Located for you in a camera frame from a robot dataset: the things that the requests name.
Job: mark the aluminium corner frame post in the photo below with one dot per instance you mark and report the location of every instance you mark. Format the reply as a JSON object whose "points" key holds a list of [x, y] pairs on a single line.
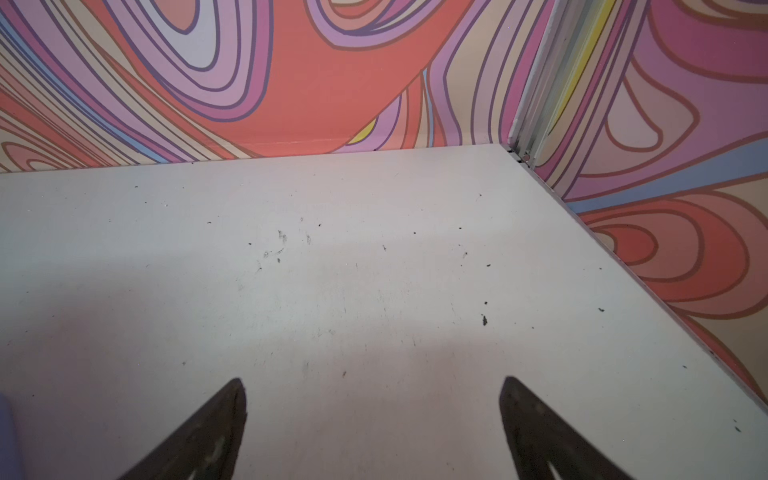
{"points": [[570, 38]]}

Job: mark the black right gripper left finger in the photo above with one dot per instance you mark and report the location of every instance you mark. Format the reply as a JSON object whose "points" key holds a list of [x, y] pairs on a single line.
{"points": [[205, 446]]}

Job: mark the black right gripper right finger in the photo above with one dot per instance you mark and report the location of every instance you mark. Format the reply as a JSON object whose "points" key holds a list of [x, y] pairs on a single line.
{"points": [[543, 445]]}

